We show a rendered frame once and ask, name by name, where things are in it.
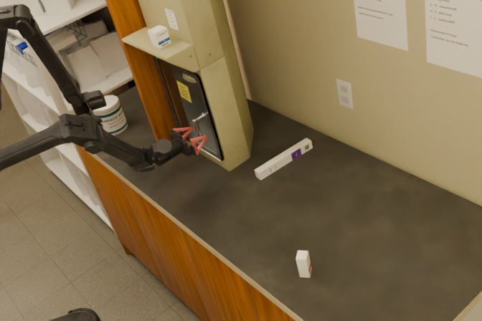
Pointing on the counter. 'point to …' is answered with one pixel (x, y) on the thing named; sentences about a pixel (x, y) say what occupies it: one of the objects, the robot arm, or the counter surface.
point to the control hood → (186, 55)
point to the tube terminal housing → (206, 55)
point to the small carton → (159, 36)
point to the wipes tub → (112, 115)
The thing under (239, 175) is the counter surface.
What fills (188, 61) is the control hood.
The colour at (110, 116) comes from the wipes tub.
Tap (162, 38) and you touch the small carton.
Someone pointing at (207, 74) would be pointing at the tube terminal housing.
